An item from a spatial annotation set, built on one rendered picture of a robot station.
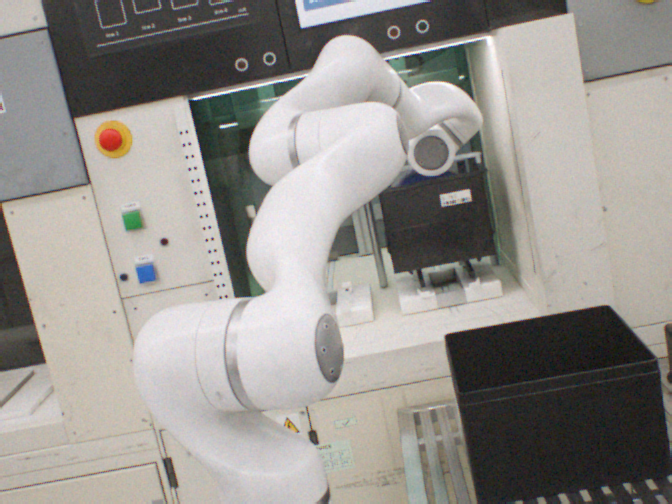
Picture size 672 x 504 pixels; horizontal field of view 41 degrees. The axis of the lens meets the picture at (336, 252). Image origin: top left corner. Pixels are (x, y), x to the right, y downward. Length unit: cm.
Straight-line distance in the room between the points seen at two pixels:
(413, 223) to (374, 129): 70
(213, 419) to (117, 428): 83
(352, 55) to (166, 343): 55
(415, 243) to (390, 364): 28
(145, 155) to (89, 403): 49
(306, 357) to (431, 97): 76
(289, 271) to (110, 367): 86
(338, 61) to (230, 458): 59
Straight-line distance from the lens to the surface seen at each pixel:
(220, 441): 99
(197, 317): 95
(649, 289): 175
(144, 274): 169
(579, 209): 163
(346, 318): 188
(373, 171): 117
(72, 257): 173
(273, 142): 124
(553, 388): 128
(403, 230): 185
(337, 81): 129
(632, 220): 171
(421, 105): 153
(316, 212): 108
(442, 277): 207
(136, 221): 167
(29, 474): 190
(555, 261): 164
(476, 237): 186
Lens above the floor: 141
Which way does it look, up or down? 12 degrees down
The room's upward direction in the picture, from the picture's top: 12 degrees counter-clockwise
